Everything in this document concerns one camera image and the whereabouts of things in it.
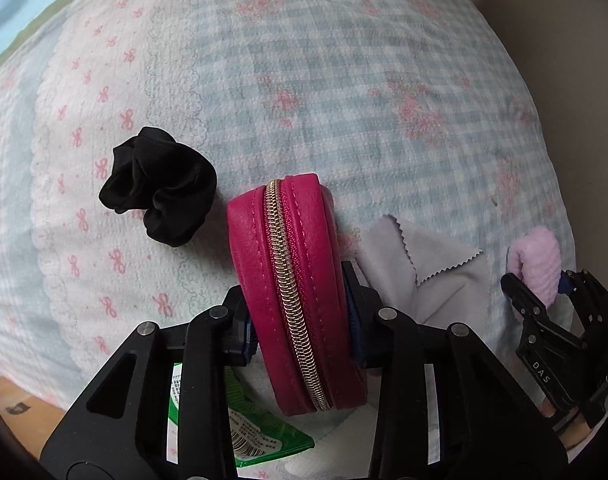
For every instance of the green and white packet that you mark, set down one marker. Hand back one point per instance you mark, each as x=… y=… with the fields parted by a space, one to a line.
x=256 y=440

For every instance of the beige upholstered furniture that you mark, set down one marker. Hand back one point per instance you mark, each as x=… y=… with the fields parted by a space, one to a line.
x=548 y=20

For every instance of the pink fluffy scrunchie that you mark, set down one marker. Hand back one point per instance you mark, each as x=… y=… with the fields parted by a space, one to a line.
x=536 y=260

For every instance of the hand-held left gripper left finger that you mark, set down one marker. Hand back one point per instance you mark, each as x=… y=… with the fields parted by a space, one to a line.
x=243 y=336

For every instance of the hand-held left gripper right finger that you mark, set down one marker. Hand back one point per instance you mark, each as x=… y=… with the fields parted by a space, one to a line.
x=357 y=321

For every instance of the magenta leather zip pouch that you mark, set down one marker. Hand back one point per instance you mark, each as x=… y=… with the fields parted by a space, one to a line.
x=289 y=285

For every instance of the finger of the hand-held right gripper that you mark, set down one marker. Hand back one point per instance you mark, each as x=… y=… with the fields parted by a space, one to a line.
x=526 y=305
x=586 y=290

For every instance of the person's right hand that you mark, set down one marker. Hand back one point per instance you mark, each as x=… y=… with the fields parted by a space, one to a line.
x=573 y=427

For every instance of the black fabric scrunchie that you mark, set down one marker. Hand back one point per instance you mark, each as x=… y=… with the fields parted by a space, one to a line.
x=156 y=187

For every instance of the blue checked floral bedsheet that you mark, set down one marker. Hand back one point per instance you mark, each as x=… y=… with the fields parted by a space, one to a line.
x=304 y=85

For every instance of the grey microfibre cleaning cloth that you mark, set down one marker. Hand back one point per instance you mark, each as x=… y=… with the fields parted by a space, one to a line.
x=423 y=260

